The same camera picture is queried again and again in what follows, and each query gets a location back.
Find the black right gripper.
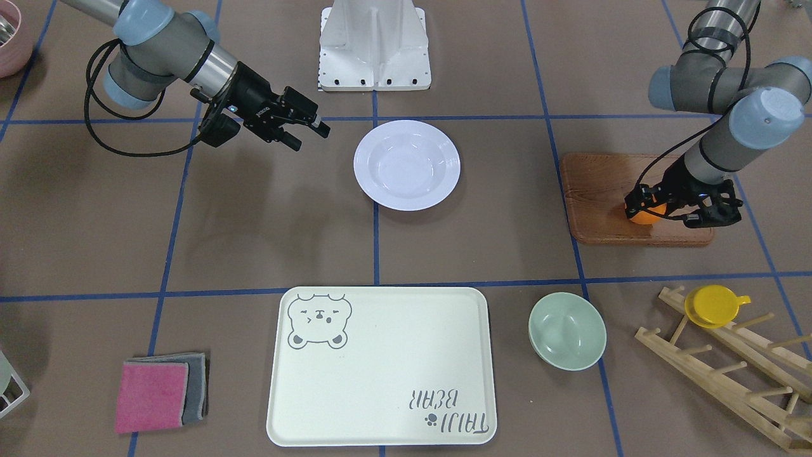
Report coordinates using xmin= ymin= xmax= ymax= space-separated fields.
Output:
xmin=229 ymin=62 xmax=331 ymax=152

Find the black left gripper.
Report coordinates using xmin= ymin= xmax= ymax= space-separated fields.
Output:
xmin=624 ymin=162 xmax=711 ymax=220

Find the orange fruit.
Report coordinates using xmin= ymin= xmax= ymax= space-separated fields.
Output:
xmin=627 ymin=204 xmax=667 ymax=225

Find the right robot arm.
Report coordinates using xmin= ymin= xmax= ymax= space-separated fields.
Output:
xmin=69 ymin=1 xmax=330 ymax=150

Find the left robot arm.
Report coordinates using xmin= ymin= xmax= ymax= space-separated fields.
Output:
xmin=625 ymin=1 xmax=810 ymax=229

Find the cream bear tray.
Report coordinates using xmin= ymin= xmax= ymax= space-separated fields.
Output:
xmin=266 ymin=286 xmax=498 ymax=447

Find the wooden cutting board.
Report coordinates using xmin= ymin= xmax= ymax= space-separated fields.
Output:
xmin=560 ymin=152 xmax=714 ymax=247

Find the yellow mug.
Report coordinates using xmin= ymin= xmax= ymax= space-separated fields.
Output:
xmin=684 ymin=284 xmax=751 ymax=329

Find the white plate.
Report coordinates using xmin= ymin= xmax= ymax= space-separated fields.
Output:
xmin=353 ymin=121 xmax=461 ymax=211

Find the green bowl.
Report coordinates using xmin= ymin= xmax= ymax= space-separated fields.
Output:
xmin=528 ymin=292 xmax=607 ymax=371

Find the wooden mug rack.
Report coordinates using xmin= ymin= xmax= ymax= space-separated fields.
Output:
xmin=635 ymin=286 xmax=811 ymax=456

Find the pink bowl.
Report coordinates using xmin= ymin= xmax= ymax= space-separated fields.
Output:
xmin=1 ymin=1 xmax=34 ymax=79

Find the pink sponge cloth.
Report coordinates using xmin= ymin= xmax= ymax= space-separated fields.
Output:
xmin=114 ymin=362 xmax=189 ymax=434

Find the white cup rack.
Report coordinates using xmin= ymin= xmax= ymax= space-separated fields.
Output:
xmin=1 ymin=351 xmax=31 ymax=419

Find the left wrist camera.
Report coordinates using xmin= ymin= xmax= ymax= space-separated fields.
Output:
xmin=683 ymin=179 xmax=743 ymax=229

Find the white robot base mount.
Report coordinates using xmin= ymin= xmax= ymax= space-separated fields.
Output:
xmin=317 ymin=1 xmax=432 ymax=92

